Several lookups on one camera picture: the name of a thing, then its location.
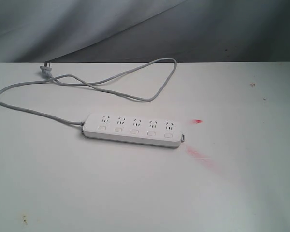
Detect white five-outlet power strip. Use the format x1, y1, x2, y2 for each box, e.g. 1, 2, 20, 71
82, 113, 185, 148

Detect grey backdrop cloth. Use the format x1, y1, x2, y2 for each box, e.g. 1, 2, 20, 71
0, 0, 290, 63

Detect grey wall plug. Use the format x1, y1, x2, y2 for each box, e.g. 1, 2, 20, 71
40, 62, 53, 79

